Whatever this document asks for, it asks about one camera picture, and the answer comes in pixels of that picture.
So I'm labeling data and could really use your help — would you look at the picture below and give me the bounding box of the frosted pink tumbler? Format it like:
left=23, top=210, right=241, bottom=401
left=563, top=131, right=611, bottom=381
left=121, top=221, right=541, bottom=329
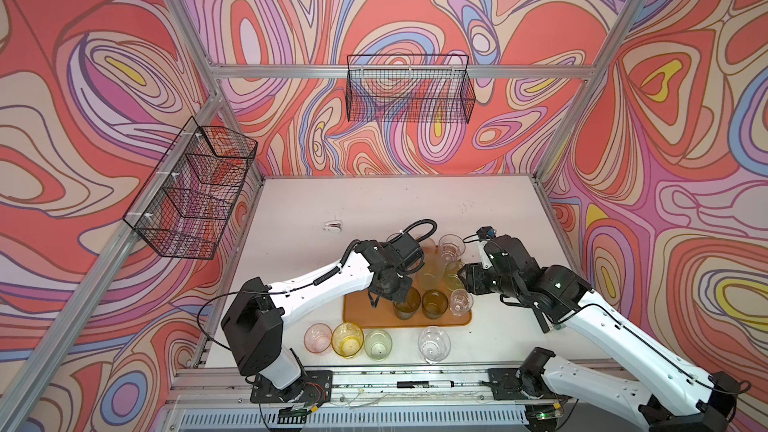
left=420, top=238, right=437, bottom=254

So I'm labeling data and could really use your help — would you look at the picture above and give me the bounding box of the frosted pale green tumbler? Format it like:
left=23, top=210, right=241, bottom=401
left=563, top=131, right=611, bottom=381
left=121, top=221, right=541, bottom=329
left=417, top=253, right=447, bottom=290

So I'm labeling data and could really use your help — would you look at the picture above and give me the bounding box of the black wire basket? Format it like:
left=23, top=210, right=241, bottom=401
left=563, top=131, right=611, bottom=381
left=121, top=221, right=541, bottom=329
left=345, top=52, right=476, bottom=124
left=123, top=118, right=258, bottom=260

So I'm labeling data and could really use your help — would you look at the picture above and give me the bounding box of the light green glass front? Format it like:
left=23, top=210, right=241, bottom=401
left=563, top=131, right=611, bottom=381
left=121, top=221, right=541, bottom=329
left=364, top=329, right=393, bottom=361

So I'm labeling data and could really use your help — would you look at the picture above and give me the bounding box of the clear stemmed glass front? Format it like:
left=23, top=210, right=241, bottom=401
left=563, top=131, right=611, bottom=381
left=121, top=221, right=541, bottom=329
left=418, top=326, right=451, bottom=363

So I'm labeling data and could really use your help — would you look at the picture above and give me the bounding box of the dark olive glass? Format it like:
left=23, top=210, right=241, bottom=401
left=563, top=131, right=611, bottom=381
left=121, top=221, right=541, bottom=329
left=393, top=287, right=421, bottom=321

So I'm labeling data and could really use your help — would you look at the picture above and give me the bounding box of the yellow glass front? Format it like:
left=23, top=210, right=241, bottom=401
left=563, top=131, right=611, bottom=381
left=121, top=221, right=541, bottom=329
left=331, top=322, right=365, bottom=359

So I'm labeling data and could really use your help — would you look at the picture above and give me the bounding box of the pink glass front left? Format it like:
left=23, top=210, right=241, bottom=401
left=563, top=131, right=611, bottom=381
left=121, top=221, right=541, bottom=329
left=304, top=323, right=333, bottom=354

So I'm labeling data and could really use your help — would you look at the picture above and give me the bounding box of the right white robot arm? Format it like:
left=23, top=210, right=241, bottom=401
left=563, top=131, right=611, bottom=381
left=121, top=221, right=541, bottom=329
left=458, top=226, right=749, bottom=431

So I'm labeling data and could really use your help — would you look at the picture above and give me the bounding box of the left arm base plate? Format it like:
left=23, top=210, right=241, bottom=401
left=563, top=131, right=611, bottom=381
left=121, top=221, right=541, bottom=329
left=250, top=369, right=333, bottom=405

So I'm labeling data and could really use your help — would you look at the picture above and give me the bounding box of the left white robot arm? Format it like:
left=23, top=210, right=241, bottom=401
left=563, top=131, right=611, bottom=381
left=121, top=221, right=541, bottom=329
left=220, top=234, right=424, bottom=390

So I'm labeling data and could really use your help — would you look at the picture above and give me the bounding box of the light green ribbed glass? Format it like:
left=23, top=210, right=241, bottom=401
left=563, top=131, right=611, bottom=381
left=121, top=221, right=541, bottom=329
left=443, top=260, right=465, bottom=291

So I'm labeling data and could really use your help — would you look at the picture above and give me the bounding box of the orange rectangular tray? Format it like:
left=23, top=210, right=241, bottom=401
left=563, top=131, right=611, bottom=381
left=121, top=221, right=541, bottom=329
left=342, top=274, right=472, bottom=329

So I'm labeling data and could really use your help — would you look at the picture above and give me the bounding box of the small clear glass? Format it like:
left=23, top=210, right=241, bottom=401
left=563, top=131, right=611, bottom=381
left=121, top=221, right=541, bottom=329
left=449, top=289, right=474, bottom=317

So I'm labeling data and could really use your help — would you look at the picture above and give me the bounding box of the left black wire basket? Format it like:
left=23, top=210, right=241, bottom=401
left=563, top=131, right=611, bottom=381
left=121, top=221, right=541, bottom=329
left=123, top=118, right=258, bottom=260

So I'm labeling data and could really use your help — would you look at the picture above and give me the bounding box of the clear ribbed glass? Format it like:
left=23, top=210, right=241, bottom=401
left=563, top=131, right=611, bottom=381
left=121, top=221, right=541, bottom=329
left=437, top=234, right=466, bottom=263

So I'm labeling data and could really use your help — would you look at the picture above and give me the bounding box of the black pen on rail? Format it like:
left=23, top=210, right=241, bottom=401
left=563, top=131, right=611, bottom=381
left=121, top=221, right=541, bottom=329
left=396, top=380, right=455, bottom=389

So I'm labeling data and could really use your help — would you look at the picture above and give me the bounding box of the back black wire basket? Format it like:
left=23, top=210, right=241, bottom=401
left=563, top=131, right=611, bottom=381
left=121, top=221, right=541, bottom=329
left=345, top=52, right=476, bottom=124

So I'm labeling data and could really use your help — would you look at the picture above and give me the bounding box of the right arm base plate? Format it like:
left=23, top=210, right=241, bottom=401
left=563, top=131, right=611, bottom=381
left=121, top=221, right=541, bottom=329
left=486, top=368, right=571, bottom=401

